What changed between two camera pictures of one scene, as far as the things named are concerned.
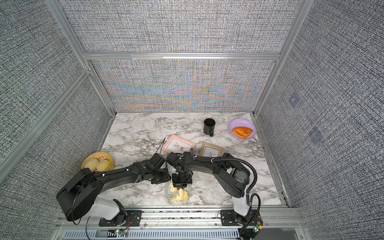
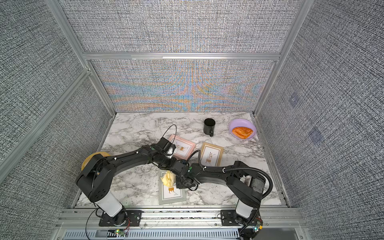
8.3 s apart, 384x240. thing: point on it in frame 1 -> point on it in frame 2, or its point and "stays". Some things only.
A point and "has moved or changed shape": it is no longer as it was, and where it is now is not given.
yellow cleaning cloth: [179, 194] has moved or changed shape
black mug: [209, 126] stays
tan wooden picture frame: [210, 150] stays
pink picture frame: [177, 144] stays
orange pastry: [242, 132] stays
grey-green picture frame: [169, 191] has moved or changed shape
